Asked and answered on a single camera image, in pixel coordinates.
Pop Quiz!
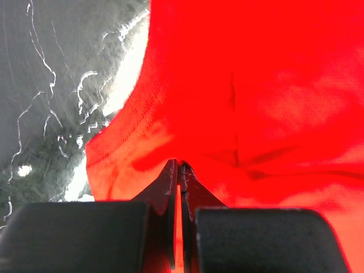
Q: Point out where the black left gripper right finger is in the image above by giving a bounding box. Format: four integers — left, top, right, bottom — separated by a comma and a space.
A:
180, 164, 349, 272

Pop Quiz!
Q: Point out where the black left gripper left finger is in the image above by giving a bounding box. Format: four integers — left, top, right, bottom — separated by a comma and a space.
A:
1, 160, 178, 272

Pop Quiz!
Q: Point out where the red t shirt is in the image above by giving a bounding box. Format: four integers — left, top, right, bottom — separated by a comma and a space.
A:
86, 1, 363, 272

